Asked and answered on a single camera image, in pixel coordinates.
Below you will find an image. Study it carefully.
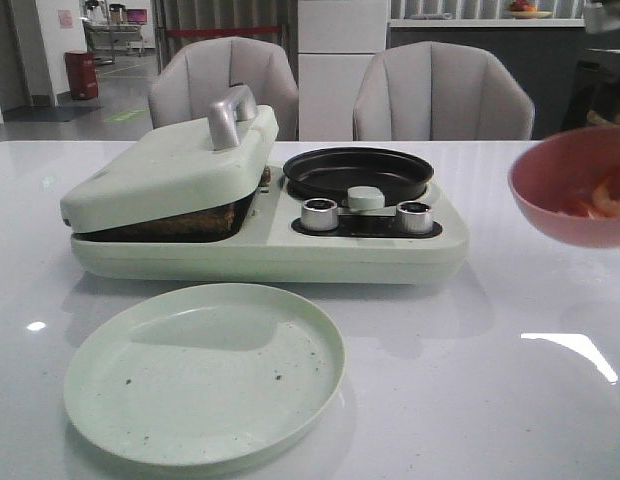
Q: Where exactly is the mint green sandwich maker lid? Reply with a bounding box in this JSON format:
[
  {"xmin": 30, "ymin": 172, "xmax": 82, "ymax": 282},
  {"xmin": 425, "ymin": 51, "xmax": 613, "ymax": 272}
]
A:
[{"xmin": 60, "ymin": 105, "xmax": 278, "ymax": 233}]

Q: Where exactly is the pink plastic bowl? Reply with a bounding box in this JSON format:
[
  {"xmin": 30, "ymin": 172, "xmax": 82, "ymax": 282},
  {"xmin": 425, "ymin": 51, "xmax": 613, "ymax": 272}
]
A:
[{"xmin": 508, "ymin": 125, "xmax": 620, "ymax": 248}]

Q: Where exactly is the orange cooked shrimp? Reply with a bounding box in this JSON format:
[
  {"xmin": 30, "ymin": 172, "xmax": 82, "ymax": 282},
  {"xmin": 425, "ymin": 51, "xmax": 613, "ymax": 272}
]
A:
[{"xmin": 558, "ymin": 167, "xmax": 620, "ymax": 219}]

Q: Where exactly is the mint green breakfast maker base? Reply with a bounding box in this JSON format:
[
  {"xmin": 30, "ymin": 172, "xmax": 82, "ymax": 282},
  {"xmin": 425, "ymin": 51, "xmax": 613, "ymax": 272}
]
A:
[{"xmin": 70, "ymin": 167, "xmax": 469, "ymax": 284}]

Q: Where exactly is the left silver control knob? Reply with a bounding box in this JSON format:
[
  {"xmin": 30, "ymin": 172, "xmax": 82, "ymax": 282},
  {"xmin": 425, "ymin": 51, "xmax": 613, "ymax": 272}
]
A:
[{"xmin": 300, "ymin": 198, "xmax": 339, "ymax": 232}]

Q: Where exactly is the silver control knob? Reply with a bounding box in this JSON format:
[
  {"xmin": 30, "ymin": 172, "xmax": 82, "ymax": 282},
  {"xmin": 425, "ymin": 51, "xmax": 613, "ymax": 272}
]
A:
[
  {"xmin": 300, "ymin": 198, "xmax": 339, "ymax": 232},
  {"xmin": 395, "ymin": 200, "xmax": 434, "ymax": 235}
]

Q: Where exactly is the black round frying pan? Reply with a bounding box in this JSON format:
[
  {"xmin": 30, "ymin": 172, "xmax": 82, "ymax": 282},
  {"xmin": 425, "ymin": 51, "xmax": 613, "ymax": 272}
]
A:
[{"xmin": 283, "ymin": 146, "xmax": 434, "ymax": 206}]

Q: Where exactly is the right silver control knob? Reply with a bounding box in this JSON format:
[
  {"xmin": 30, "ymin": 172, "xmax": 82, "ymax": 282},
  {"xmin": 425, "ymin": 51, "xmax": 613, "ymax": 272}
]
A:
[{"xmin": 395, "ymin": 200, "xmax": 434, "ymax": 235}]

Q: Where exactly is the mint green round plate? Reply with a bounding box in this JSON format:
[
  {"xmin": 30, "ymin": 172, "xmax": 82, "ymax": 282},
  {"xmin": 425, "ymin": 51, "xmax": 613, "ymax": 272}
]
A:
[{"xmin": 63, "ymin": 283, "xmax": 345, "ymax": 470}]

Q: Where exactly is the right grey upholstered chair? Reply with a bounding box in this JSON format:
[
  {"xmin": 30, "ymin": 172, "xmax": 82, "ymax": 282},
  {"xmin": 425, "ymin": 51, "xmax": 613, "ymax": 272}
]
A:
[{"xmin": 352, "ymin": 44, "xmax": 533, "ymax": 141}]

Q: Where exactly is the grey upholstered chair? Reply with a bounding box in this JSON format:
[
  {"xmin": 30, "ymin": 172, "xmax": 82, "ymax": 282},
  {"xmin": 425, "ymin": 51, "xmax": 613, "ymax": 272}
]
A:
[
  {"xmin": 352, "ymin": 44, "xmax": 533, "ymax": 141},
  {"xmin": 148, "ymin": 37, "xmax": 299, "ymax": 141}
]

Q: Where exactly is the left grey upholstered chair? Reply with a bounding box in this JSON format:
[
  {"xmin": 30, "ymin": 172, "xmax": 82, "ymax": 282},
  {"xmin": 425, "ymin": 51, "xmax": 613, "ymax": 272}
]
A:
[{"xmin": 148, "ymin": 37, "xmax": 299, "ymax": 141}]

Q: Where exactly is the white cabinet column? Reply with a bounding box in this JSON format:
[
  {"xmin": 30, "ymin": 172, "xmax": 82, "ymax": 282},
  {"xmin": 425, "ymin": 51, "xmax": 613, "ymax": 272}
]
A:
[{"xmin": 297, "ymin": 1, "xmax": 390, "ymax": 141}]

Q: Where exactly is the red barrier belt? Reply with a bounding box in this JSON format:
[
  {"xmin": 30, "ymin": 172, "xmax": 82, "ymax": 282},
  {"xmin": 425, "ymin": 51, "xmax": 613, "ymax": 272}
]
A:
[{"xmin": 165, "ymin": 25, "xmax": 282, "ymax": 38}]

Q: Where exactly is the red waste bin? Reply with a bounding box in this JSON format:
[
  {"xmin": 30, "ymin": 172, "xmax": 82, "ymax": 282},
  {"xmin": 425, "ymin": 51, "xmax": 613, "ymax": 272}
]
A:
[{"xmin": 64, "ymin": 51, "xmax": 98, "ymax": 100}]

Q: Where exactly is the background metal cart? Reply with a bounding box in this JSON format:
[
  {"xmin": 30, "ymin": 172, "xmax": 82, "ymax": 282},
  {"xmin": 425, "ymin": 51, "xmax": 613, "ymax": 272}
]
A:
[{"xmin": 80, "ymin": 1, "xmax": 151, "ymax": 66}]

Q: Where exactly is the grey and white counter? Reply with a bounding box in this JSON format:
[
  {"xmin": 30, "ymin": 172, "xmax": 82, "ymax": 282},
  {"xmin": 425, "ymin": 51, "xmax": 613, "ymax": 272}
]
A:
[{"xmin": 388, "ymin": 19, "xmax": 587, "ymax": 139}]

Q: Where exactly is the fruit plate on counter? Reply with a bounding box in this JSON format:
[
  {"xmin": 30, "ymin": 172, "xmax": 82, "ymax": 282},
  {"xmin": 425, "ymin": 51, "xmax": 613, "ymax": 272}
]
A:
[{"xmin": 506, "ymin": 0, "xmax": 552, "ymax": 19}]

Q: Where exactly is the dark appliance at right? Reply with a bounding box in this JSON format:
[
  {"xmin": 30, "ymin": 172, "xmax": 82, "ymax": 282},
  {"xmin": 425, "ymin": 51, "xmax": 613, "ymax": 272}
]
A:
[{"xmin": 561, "ymin": 48, "xmax": 620, "ymax": 131}]

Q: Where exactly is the pink paper wall notice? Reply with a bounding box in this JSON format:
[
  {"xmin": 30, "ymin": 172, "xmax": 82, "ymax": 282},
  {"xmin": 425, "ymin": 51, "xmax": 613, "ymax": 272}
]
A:
[{"xmin": 57, "ymin": 9, "xmax": 73, "ymax": 29}]

